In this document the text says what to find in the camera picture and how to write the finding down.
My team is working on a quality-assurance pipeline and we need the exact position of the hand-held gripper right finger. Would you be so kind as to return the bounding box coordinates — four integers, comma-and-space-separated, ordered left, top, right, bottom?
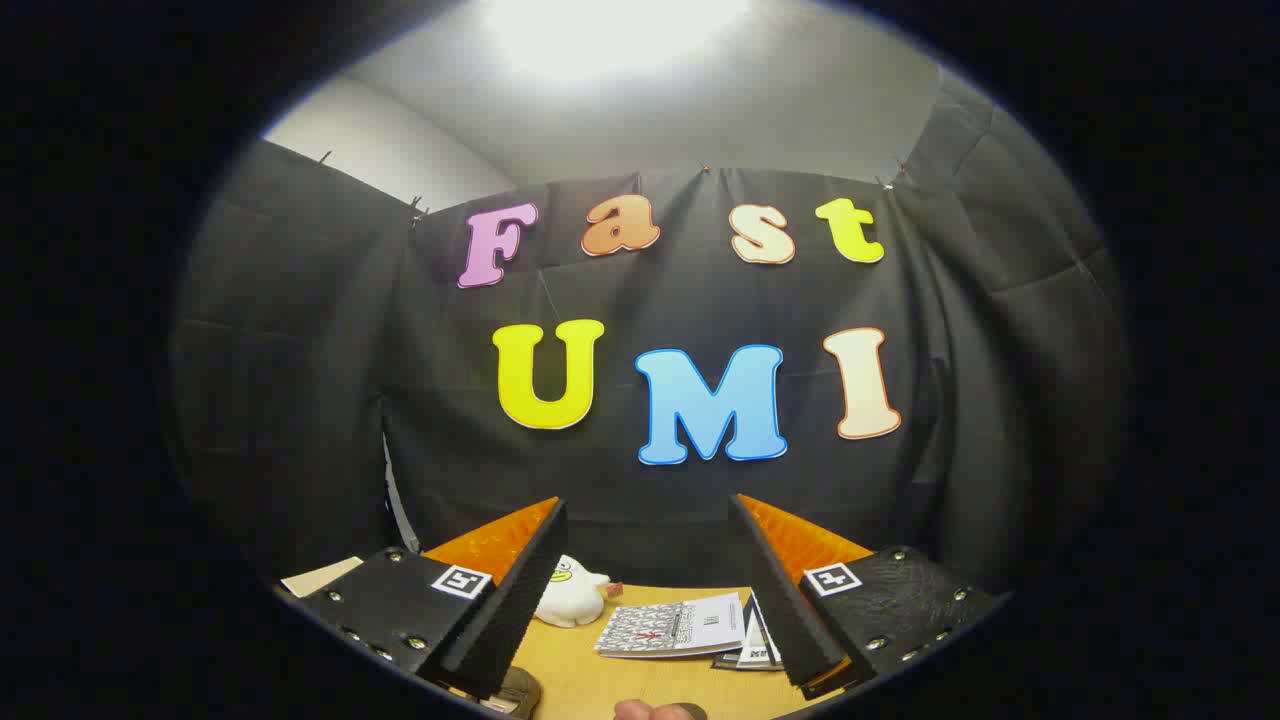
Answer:
728, 492, 1003, 701

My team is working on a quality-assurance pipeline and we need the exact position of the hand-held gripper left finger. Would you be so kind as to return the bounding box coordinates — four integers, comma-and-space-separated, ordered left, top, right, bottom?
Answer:
298, 495, 569, 701

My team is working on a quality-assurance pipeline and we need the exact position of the brown fuzzy shoe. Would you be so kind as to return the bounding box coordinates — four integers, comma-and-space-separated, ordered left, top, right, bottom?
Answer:
478, 665, 543, 719

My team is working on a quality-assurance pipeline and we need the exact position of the white booklet blue photo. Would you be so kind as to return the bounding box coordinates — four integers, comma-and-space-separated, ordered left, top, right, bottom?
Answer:
737, 590, 783, 666

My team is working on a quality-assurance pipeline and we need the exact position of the white duck plush toy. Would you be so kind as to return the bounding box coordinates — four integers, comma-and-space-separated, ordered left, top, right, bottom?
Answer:
533, 555, 613, 629

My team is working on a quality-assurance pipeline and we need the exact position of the patterned cover book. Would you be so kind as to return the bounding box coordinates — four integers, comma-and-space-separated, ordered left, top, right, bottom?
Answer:
595, 592, 749, 661

